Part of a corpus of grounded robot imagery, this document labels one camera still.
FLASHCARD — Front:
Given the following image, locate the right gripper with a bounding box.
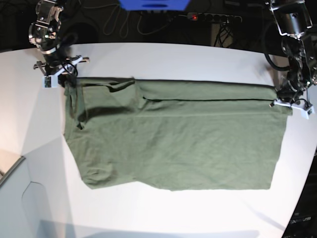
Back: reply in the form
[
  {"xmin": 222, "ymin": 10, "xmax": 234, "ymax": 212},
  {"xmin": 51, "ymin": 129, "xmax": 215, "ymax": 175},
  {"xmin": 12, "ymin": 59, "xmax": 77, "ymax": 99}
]
[{"xmin": 29, "ymin": 23, "xmax": 90, "ymax": 88}]

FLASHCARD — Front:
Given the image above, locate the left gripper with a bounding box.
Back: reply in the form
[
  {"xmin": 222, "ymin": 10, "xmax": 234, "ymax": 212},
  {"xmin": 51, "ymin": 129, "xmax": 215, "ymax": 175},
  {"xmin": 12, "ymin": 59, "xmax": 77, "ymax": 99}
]
[{"xmin": 270, "ymin": 37, "xmax": 317, "ymax": 119}]

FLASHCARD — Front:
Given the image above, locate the green t-shirt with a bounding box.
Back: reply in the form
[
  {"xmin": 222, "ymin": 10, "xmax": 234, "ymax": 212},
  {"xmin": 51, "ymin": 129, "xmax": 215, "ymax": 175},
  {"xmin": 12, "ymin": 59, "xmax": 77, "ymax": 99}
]
[{"xmin": 64, "ymin": 78, "xmax": 292, "ymax": 190}]

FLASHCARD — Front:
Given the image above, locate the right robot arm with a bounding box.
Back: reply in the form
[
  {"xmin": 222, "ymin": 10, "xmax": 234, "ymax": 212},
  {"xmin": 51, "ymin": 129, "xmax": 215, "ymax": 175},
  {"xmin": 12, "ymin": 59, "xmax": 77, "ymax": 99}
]
[{"xmin": 28, "ymin": 0, "xmax": 90, "ymax": 88}]

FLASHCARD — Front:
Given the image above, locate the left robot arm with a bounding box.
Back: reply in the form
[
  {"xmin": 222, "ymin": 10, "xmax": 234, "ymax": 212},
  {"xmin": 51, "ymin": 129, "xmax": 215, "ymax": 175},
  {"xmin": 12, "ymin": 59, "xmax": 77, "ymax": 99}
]
[{"xmin": 261, "ymin": 0, "xmax": 317, "ymax": 119}]

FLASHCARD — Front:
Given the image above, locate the blue box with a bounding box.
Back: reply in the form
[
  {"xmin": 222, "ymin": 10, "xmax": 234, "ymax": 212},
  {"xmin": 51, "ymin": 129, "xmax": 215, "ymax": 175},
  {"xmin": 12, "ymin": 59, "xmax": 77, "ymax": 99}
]
[{"xmin": 119, "ymin": 0, "xmax": 190, "ymax": 11}]

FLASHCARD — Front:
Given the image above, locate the black power strip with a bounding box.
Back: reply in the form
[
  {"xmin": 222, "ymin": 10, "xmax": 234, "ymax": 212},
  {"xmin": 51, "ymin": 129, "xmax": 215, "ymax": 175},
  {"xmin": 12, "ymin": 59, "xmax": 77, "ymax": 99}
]
[{"xmin": 186, "ymin": 12, "xmax": 243, "ymax": 24}]

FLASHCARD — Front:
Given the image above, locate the black device at table edge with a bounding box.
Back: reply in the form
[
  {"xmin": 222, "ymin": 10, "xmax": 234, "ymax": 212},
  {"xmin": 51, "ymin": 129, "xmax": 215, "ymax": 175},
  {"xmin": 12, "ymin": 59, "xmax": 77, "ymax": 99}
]
[{"xmin": 283, "ymin": 156, "xmax": 317, "ymax": 238}]

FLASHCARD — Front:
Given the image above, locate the white cable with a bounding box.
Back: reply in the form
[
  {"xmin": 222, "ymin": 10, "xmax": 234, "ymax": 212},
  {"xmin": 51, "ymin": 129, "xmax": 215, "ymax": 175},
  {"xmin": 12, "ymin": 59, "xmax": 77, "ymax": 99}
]
[{"xmin": 103, "ymin": 0, "xmax": 174, "ymax": 37}]

